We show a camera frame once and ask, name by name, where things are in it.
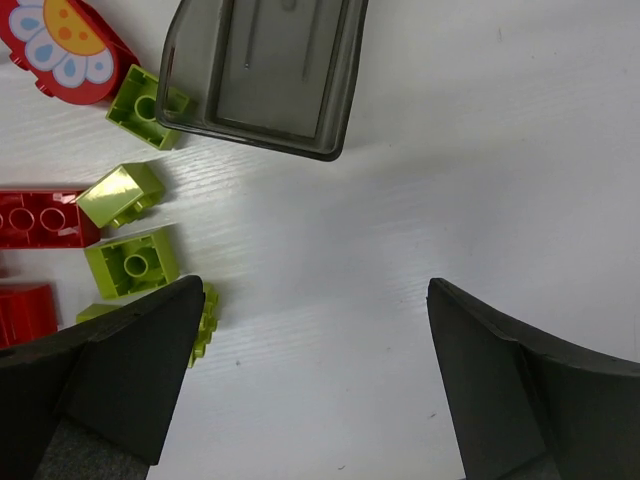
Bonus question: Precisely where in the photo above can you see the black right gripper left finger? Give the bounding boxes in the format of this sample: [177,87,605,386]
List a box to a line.
[1,275,205,479]

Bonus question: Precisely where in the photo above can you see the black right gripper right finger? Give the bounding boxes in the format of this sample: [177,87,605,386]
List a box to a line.
[426,278,639,479]

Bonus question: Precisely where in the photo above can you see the lime square lego brick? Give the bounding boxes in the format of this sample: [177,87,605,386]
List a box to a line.
[84,227,180,300]

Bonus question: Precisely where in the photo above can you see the lime sloped lego brick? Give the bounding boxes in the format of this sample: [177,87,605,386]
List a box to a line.
[76,163,166,228]

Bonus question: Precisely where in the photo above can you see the red sloped lego brick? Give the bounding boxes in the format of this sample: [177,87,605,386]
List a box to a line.
[1,284,58,348]

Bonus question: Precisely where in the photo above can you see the long red lego brick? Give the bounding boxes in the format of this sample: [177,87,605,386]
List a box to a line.
[0,187,102,250]

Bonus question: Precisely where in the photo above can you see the red flower lego brick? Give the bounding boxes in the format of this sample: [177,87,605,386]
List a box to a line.
[1,0,139,106]

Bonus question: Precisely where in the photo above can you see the smoky grey plastic container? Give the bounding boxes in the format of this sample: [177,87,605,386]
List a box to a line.
[156,1,368,162]

